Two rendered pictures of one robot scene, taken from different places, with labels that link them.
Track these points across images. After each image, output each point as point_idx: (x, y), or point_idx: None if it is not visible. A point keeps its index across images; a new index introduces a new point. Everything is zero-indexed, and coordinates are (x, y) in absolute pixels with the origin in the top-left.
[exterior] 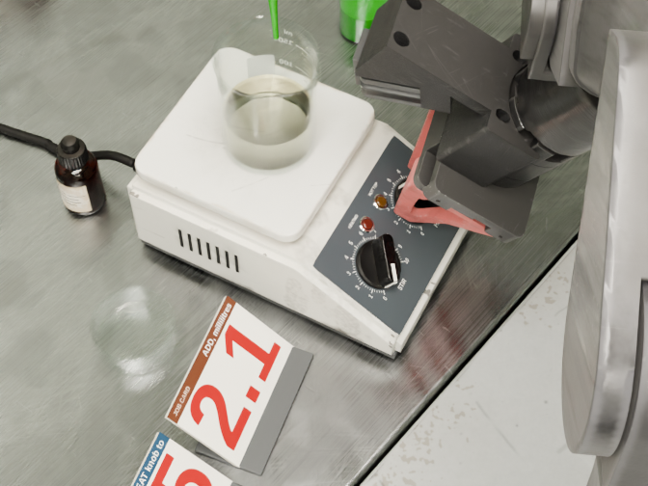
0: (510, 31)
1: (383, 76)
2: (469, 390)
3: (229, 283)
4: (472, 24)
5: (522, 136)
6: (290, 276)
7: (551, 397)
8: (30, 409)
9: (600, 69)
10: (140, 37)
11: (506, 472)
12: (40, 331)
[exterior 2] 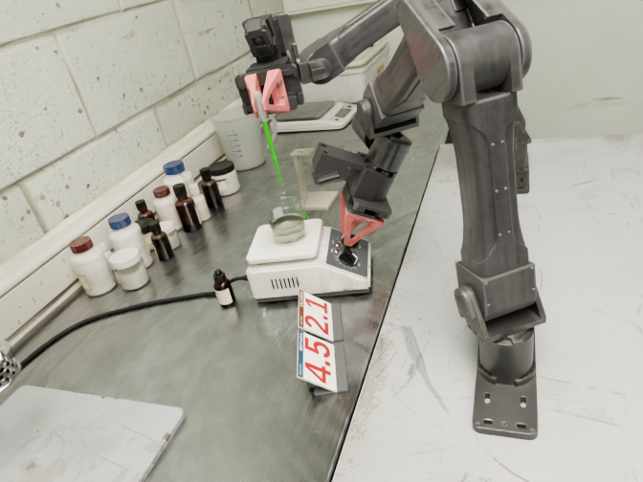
0: None
1: (323, 169)
2: (401, 289)
3: (297, 298)
4: (343, 149)
5: None
6: (320, 272)
7: (430, 279)
8: (241, 361)
9: (392, 91)
10: (223, 258)
11: (430, 302)
12: (232, 339)
